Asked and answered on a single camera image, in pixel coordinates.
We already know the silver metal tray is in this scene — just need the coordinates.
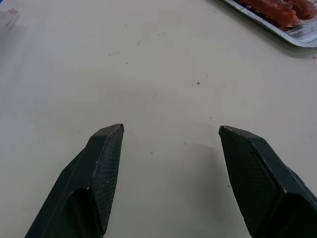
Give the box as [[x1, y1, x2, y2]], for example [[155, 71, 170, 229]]
[[221, 0, 317, 48]]

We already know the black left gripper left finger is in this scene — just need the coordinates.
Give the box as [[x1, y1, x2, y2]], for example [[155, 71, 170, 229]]
[[24, 123, 125, 238]]

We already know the stained white tissue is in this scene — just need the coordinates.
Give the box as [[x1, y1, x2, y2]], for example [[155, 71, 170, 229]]
[[0, 7, 20, 28]]

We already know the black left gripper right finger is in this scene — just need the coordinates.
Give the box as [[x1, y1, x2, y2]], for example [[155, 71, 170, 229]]
[[218, 125, 317, 238]]

